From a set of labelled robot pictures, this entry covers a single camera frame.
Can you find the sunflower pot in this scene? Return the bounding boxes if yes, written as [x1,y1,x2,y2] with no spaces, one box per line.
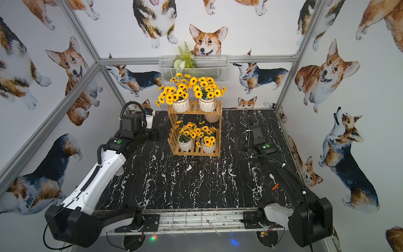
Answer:
[155,72,192,113]
[195,121,217,154]
[174,120,198,152]
[188,77,227,113]

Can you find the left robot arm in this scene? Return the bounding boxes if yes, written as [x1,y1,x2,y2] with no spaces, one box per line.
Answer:
[45,101,158,248]

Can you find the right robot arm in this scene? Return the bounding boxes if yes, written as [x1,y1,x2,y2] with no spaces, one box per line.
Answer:
[238,121,334,247]

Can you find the wooden two-tier shelf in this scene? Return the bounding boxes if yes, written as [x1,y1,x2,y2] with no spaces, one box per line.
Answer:
[168,100,222,157]

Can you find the pink pot green plant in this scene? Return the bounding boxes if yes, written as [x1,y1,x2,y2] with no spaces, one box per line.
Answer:
[205,113,220,123]

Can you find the green fern white flower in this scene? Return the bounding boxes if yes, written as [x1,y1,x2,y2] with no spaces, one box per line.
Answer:
[173,42,196,70]

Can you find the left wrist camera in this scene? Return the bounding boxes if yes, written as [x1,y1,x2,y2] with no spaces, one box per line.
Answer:
[144,108,155,130]

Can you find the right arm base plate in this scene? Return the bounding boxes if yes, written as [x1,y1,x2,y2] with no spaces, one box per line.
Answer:
[240,211,271,230]

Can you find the white wire wall basket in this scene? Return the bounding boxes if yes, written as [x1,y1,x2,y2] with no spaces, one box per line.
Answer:
[158,56,229,84]

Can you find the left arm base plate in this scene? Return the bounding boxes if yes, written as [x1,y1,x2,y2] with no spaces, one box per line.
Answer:
[130,214,161,232]

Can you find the aluminium front rail frame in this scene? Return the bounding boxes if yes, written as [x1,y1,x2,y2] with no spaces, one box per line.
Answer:
[102,207,283,235]

